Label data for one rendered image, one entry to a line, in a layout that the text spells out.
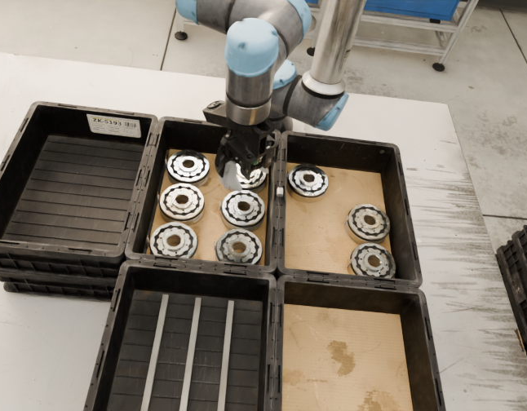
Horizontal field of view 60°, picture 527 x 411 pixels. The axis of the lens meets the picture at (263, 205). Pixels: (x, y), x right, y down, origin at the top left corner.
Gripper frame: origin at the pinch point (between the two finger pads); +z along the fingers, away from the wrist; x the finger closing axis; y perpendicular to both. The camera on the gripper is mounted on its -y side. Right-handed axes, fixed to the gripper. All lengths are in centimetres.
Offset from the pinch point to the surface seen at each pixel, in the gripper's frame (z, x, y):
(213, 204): 16.9, -1.3, -6.4
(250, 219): 14.1, 1.4, 3.8
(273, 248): 6.8, -2.7, 15.1
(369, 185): 19.1, 34.7, 13.7
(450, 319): 32, 29, 50
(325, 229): 17.9, 15.3, 15.8
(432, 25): 84, 205, -59
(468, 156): 110, 164, 8
